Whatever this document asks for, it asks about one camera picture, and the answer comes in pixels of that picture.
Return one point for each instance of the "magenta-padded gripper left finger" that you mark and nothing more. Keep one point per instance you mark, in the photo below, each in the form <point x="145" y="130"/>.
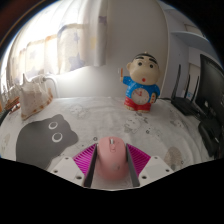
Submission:
<point x="66" y="168"/>

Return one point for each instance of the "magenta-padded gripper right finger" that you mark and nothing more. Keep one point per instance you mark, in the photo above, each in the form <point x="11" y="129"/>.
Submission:
<point x="154" y="166"/>

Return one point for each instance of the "pink computer mouse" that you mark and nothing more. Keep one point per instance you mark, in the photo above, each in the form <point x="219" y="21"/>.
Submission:
<point x="112" y="158"/>

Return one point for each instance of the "grey cat-shaped mouse pad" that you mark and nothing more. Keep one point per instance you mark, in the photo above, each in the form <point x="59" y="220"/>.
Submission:
<point x="36" y="143"/>

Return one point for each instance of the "white printed tablecloth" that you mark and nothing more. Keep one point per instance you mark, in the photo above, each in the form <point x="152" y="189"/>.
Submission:
<point x="110" y="116"/>

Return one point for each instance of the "black router with antennas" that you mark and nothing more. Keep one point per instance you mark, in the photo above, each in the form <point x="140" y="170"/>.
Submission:
<point x="185" y="105"/>

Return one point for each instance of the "large conch shell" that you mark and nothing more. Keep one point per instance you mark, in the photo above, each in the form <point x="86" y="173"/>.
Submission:
<point x="33" y="98"/>

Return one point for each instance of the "cartoon boy clock figurine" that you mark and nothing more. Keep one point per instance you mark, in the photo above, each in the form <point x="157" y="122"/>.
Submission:
<point x="141" y="90"/>

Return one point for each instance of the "black computer monitor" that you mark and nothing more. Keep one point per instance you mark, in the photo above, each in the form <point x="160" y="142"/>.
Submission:
<point x="213" y="90"/>

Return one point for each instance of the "white star-print curtain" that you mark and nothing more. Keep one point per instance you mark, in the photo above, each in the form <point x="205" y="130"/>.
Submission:
<point x="50" y="43"/>

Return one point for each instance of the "white shelf unit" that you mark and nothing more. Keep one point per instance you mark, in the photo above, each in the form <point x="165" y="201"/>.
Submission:
<point x="186" y="40"/>

